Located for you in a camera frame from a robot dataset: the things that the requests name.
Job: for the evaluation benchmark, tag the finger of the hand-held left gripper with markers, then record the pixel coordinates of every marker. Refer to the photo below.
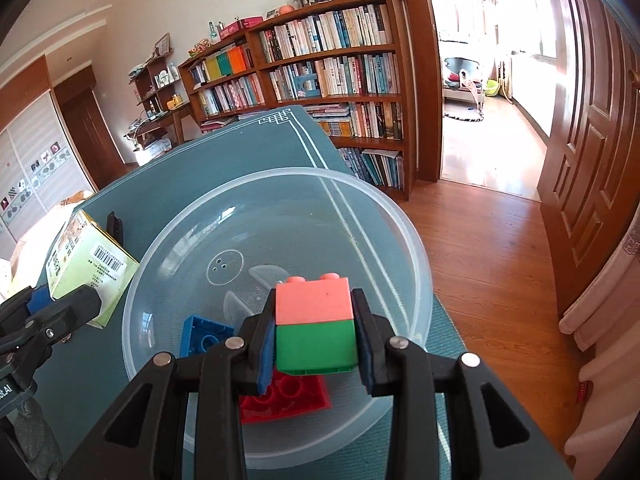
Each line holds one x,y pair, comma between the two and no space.
65,312
116,232

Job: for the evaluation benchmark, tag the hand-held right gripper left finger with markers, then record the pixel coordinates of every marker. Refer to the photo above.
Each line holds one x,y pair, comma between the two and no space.
266,360

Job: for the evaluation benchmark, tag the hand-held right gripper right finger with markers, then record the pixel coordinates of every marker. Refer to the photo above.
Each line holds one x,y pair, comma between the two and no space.
367,355

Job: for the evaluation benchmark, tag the small printed cardboard box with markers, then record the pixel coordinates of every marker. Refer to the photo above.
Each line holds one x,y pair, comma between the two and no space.
85,265

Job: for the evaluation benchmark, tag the pink building block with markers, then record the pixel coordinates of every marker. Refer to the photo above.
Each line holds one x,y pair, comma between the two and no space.
312,302

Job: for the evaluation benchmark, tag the clear plastic bowl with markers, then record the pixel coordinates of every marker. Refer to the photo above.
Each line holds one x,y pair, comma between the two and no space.
300,220

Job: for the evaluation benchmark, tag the teal cloth-covered desktop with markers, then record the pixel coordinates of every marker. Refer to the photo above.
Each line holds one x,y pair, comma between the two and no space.
225,150

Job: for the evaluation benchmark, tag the red building block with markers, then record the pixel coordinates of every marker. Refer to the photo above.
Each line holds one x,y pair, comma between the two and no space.
295,397

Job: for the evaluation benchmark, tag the person's grey clothing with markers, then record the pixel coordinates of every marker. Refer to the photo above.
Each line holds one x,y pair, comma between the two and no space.
35,445

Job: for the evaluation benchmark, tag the blue building block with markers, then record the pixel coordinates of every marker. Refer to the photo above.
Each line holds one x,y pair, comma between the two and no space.
200,332

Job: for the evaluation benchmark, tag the dark wooden door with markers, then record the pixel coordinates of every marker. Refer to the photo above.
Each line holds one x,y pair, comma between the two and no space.
92,130

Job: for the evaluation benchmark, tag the wardrobe with sliding doors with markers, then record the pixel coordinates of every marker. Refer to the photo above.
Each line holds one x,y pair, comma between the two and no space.
30,160

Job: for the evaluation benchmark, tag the wooden side desk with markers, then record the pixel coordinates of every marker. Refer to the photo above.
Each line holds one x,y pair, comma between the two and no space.
170,112

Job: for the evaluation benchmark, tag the small wooden shelf unit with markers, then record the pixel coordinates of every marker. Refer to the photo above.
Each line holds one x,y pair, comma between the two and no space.
145,75

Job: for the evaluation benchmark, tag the framed picture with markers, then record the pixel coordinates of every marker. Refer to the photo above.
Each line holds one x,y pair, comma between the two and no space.
162,44

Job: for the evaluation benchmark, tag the clear glass bottle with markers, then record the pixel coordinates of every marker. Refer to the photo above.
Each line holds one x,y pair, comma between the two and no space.
214,32

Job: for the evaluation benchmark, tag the pink flat box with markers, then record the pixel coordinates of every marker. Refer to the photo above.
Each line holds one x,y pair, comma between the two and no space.
240,27

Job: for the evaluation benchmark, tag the pink patterned cloth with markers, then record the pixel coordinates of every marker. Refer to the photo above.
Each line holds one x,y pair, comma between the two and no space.
610,320

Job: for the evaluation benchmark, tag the wooden bookshelf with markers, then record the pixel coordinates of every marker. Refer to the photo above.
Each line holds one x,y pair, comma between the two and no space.
406,110

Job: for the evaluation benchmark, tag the orange round ornament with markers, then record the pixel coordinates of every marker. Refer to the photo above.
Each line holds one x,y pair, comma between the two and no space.
286,9

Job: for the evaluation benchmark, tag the rows of books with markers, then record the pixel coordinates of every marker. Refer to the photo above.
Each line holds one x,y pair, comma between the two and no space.
325,27

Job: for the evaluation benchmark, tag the brown panelled wooden door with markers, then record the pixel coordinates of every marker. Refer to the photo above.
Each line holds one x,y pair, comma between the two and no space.
590,135

